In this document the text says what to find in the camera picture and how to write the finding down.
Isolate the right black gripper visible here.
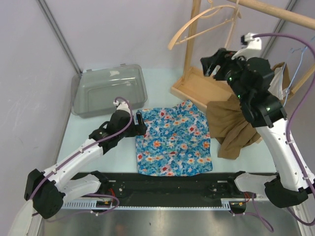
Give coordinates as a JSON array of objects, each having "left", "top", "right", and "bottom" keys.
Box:
[{"left": 201, "top": 47, "right": 252, "bottom": 103}]

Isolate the blue floral cloth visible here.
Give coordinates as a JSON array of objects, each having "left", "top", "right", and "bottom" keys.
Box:
[{"left": 135, "top": 100, "right": 213, "bottom": 177}]

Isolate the tan brown skirt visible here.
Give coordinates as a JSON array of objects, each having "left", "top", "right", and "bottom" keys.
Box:
[{"left": 206, "top": 62, "right": 295, "bottom": 160}]

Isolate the light blue wire hanger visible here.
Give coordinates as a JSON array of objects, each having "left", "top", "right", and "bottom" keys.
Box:
[{"left": 278, "top": 36, "right": 315, "bottom": 110}]

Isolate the wooden hanger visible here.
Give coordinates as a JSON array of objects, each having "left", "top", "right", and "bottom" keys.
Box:
[
  {"left": 224, "top": 0, "right": 242, "bottom": 49},
  {"left": 167, "top": 0, "right": 235, "bottom": 50}
]

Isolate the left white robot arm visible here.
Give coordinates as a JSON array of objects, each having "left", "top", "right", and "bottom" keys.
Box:
[{"left": 24, "top": 109, "right": 147, "bottom": 219}]

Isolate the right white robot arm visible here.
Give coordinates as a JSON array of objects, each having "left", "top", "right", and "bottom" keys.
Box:
[{"left": 200, "top": 48, "right": 315, "bottom": 208}]

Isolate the wooden clothes rack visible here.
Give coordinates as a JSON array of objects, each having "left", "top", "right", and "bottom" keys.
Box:
[{"left": 171, "top": 0, "right": 315, "bottom": 111}]

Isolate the grey plastic tray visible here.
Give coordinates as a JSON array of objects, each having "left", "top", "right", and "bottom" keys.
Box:
[{"left": 71, "top": 64, "right": 148, "bottom": 118}]

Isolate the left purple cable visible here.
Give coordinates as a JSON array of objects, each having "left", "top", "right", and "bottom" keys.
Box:
[{"left": 29, "top": 96, "right": 133, "bottom": 217}]

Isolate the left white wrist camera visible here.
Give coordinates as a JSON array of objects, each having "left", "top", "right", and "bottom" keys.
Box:
[{"left": 113, "top": 100, "right": 130, "bottom": 114}]

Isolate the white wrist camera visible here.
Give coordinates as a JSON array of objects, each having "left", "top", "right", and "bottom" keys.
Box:
[
  {"left": 232, "top": 33, "right": 262, "bottom": 59},
  {"left": 113, "top": 100, "right": 130, "bottom": 114}
]

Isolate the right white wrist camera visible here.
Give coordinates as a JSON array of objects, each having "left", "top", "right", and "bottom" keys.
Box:
[{"left": 232, "top": 33, "right": 262, "bottom": 59}]

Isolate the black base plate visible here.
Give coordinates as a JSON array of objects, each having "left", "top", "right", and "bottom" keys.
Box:
[{"left": 97, "top": 173, "right": 252, "bottom": 208}]

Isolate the white slotted cable duct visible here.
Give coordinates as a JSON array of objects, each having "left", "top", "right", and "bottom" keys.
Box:
[{"left": 61, "top": 198, "right": 233, "bottom": 211}]

